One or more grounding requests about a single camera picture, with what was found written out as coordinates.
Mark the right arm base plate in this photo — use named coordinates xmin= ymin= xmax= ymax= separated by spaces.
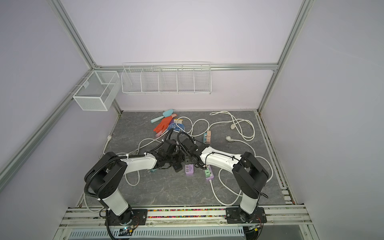
xmin=226 ymin=207 xmax=267 ymax=224

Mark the white mesh basket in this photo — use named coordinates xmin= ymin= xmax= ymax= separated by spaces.
xmin=73 ymin=70 xmax=121 ymax=112

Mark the white cable of right strip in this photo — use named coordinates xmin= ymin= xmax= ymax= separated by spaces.
xmin=209 ymin=139 xmax=274 ymax=207

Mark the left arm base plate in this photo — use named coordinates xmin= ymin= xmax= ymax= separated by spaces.
xmin=106 ymin=209 xmax=148 ymax=226

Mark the purple power strip right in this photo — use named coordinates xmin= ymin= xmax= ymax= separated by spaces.
xmin=205 ymin=168 xmax=214 ymax=181

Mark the white cable of middle strip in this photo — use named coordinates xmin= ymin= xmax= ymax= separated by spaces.
xmin=175 ymin=116 xmax=211 ymax=142

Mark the aluminium rail front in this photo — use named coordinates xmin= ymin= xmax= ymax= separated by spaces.
xmin=59 ymin=205 xmax=313 ymax=229

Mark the purple power strip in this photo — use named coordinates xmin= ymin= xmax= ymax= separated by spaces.
xmin=205 ymin=168 xmax=214 ymax=181
xmin=185 ymin=164 xmax=194 ymax=176

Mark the green charger on right strip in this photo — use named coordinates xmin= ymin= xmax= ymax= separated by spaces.
xmin=205 ymin=169 xmax=211 ymax=178

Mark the white wire basket wide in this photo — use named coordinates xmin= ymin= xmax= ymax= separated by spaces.
xmin=121 ymin=62 xmax=212 ymax=95

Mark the teal spatula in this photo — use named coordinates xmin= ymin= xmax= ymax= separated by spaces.
xmin=151 ymin=109 xmax=174 ymax=123

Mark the purple power strip middle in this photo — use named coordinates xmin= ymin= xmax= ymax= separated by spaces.
xmin=185 ymin=164 xmax=194 ymax=176

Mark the red rubber glove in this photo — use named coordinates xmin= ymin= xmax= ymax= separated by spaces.
xmin=154 ymin=114 xmax=177 ymax=137

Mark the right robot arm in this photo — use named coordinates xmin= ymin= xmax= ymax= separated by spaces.
xmin=181 ymin=139 xmax=273 ymax=216

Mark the black power strip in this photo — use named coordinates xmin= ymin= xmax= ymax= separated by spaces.
xmin=173 ymin=163 xmax=183 ymax=173

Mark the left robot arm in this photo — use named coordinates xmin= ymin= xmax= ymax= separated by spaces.
xmin=84 ymin=140 xmax=185 ymax=217

